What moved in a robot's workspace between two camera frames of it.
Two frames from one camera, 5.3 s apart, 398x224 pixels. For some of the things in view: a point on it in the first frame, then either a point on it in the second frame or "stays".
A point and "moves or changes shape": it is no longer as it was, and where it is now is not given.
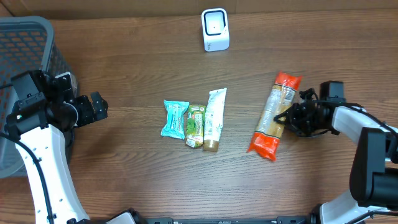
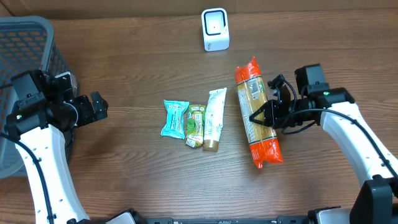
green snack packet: (194, 126) stays
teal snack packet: (175, 126) stays
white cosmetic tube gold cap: (214, 119) stays
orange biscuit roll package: (265, 141) moves or changes shape
